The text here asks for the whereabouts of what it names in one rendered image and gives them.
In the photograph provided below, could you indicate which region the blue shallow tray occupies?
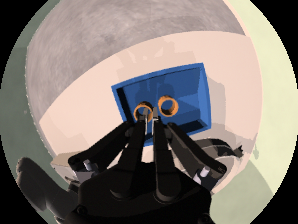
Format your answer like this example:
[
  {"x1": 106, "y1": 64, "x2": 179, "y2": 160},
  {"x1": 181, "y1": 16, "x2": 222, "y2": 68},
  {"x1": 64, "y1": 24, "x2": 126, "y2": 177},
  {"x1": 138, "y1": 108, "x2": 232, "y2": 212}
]
[{"x1": 111, "y1": 62, "x2": 211, "y2": 136}]

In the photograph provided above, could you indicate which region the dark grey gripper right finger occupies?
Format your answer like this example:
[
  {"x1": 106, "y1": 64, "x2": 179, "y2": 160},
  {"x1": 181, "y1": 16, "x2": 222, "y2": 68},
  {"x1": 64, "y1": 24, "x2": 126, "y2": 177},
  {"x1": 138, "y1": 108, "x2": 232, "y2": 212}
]
[{"x1": 152, "y1": 107, "x2": 227, "y2": 201}]

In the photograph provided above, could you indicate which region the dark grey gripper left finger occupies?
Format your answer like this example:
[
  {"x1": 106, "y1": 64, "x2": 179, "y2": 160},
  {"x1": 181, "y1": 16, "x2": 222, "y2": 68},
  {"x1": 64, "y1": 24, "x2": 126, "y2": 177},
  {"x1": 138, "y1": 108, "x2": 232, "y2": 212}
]
[{"x1": 68, "y1": 107, "x2": 148, "y2": 198}]

